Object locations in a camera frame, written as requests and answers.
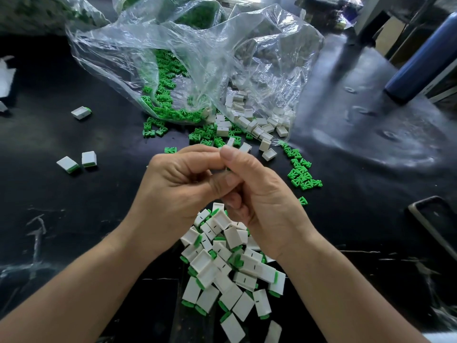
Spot black smartphone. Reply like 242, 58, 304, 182
408, 195, 457, 262

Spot blue cylinder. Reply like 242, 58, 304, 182
385, 12, 457, 104

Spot white paper sheet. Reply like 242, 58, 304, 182
0, 62, 17, 99

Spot person's left hand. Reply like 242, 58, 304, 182
123, 145, 244, 260

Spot heap of white caps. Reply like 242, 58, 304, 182
214, 88, 292, 163

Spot clear plastic bag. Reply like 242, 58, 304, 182
66, 0, 325, 127

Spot person's right hand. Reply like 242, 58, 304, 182
220, 146, 321, 263

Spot person's right forearm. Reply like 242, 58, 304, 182
287, 231, 429, 343

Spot pile of assembled white-green pieces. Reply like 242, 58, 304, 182
179, 202, 287, 343

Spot pile of green clips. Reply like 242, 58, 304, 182
140, 48, 324, 206

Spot person's left forearm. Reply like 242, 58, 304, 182
0, 231, 164, 343

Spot plastic bag full of green pieces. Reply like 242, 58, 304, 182
118, 0, 226, 29

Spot white metal frame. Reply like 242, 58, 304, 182
353, 0, 457, 54

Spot large bag of assembled pieces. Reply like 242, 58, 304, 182
0, 0, 111, 33

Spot brown cardboard box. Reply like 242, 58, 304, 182
376, 12, 409, 56

